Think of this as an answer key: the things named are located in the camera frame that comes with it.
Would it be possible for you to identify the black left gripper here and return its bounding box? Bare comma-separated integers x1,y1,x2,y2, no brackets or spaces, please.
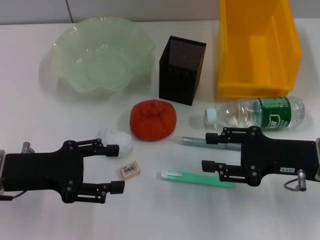
3,137,120,204

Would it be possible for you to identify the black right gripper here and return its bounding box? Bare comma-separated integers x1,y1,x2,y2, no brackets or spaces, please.
201,126,318,187

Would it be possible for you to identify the white paper ball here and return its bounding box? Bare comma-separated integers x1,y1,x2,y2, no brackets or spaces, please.
96,126,134,159

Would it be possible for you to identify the clear green-label water bottle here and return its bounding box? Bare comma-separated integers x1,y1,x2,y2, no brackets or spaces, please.
204,96,306,132

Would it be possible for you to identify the beige eraser with barcode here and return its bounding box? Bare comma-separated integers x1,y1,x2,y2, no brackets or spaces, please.
118,160,141,180

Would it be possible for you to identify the grey glitter pen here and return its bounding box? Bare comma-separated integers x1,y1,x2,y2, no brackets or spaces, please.
172,135,242,152

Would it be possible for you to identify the green pen with white clip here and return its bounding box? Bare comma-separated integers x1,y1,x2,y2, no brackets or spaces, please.
157,170,236,190

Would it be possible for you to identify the black mesh pen holder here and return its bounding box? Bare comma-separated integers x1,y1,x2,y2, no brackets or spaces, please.
158,35,207,106

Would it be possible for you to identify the green glass fruit plate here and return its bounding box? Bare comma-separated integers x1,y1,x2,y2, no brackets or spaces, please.
51,16,156,104

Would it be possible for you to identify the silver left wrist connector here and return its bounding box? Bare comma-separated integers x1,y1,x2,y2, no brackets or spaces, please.
21,141,35,154

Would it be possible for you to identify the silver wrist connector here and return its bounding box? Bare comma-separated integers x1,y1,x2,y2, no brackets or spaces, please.
296,168,308,192
21,141,35,154

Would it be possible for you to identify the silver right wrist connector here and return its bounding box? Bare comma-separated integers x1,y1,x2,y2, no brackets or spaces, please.
296,168,308,192

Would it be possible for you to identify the yellow plastic bin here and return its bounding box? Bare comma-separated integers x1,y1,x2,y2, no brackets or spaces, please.
216,0,304,99

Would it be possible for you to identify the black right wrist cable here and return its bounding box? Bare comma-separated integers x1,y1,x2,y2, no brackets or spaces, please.
283,179,301,193

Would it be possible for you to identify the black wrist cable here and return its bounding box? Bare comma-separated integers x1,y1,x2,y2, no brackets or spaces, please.
0,193,20,202
283,179,301,193

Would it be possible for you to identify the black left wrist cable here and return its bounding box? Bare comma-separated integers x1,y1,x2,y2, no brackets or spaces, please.
0,193,20,202

